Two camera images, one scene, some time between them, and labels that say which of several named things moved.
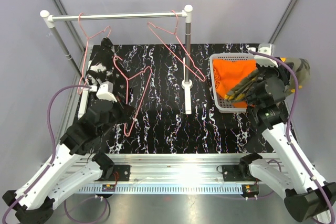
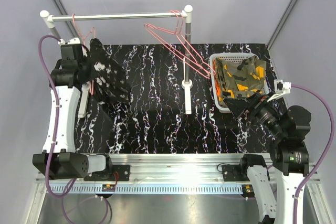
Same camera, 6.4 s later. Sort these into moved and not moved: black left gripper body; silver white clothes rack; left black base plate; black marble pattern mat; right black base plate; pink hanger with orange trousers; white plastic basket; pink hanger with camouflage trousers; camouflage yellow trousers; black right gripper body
Moved: black left gripper body; black right gripper body; camouflage yellow trousers; pink hanger with orange trousers; pink hanger with camouflage trousers
Not moved: black marble pattern mat; white plastic basket; left black base plate; silver white clothes rack; right black base plate
